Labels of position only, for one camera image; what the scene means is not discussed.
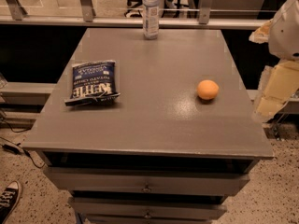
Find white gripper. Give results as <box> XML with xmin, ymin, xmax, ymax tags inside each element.
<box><xmin>249</xmin><ymin>0</ymin><xmax>299</xmax><ymax>119</ymax></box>

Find orange fruit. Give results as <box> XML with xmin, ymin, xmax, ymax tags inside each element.
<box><xmin>197</xmin><ymin>80</ymin><xmax>219</xmax><ymax>100</ymax></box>

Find clear plastic water bottle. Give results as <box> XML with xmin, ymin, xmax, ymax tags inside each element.
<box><xmin>142</xmin><ymin>0</ymin><xmax>160</xmax><ymax>39</ymax></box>

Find grey drawer cabinet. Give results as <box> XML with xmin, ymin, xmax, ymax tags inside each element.
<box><xmin>24</xmin><ymin>28</ymin><xmax>273</xmax><ymax>224</ymax></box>

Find blue Kettle chips bag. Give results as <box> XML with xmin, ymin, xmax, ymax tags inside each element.
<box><xmin>64</xmin><ymin>60</ymin><xmax>120</xmax><ymax>106</ymax></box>

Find upper grey drawer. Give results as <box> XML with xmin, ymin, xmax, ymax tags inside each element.
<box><xmin>44</xmin><ymin>167</ymin><xmax>249</xmax><ymax>196</ymax></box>

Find grey drawer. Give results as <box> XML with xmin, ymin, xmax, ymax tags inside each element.
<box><xmin>44</xmin><ymin>167</ymin><xmax>249</xmax><ymax>196</ymax></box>
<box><xmin>68</xmin><ymin>198</ymin><xmax>226</xmax><ymax>220</ymax></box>

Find lower grey drawer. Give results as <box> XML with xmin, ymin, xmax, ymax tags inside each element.
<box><xmin>68</xmin><ymin>198</ymin><xmax>226</xmax><ymax>220</ymax></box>

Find metal window railing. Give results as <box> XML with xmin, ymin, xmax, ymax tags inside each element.
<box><xmin>0</xmin><ymin>0</ymin><xmax>267</xmax><ymax>30</ymax></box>

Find black white sneaker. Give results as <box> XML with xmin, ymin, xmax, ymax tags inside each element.
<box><xmin>0</xmin><ymin>181</ymin><xmax>22</xmax><ymax>224</ymax></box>

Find black floor cable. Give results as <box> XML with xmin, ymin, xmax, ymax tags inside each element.
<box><xmin>0</xmin><ymin>119</ymin><xmax>46</xmax><ymax>170</ymax></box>

